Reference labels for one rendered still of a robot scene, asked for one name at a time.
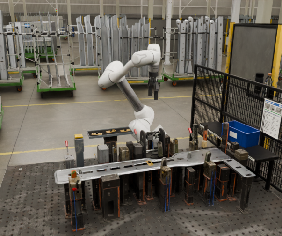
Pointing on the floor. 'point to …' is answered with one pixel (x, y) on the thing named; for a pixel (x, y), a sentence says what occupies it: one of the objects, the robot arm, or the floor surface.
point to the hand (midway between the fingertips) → (152, 96)
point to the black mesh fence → (245, 120)
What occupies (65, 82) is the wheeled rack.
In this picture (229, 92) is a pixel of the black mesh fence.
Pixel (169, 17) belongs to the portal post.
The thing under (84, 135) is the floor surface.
